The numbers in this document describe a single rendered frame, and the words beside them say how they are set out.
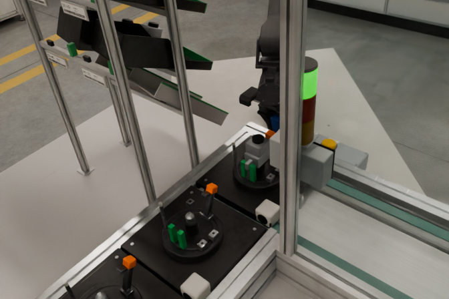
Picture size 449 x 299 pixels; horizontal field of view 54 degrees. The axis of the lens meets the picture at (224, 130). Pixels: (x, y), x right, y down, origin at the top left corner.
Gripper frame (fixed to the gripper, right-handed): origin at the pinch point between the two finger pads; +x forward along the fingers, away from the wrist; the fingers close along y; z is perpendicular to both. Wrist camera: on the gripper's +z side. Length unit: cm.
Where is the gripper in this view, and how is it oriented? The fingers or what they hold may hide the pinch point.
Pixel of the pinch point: (274, 122)
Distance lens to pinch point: 113.5
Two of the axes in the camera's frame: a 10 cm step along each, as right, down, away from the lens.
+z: 6.4, -5.1, 5.8
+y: -7.6, -3.4, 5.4
